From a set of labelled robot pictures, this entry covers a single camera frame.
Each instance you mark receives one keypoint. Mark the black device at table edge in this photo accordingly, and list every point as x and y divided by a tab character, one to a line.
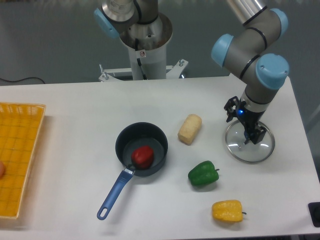
314	210

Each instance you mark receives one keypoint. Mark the green bell pepper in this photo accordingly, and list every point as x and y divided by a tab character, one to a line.
203	174

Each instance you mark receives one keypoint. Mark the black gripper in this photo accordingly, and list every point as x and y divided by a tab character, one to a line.
249	119

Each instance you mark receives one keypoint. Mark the glass pot lid blue knob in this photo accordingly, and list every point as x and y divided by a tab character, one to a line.
248	153

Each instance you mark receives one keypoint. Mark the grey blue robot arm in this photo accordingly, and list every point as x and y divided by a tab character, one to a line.
244	55

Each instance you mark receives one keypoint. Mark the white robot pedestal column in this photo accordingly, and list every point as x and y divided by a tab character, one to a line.
147	44

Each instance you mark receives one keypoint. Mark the beige bread loaf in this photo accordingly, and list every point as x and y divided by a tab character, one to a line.
189	129

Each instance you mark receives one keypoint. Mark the yellow woven basket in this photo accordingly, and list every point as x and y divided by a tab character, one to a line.
20	126

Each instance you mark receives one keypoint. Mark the red bell pepper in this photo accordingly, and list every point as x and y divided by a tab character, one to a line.
142	158

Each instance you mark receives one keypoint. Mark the dark pot with blue handle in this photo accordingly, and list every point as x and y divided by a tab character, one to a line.
130	138

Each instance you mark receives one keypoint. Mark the white pedestal base bracket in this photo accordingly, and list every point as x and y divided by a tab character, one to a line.
127	74

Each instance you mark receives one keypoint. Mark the yellow bell pepper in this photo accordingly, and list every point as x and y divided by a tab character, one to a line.
229	211

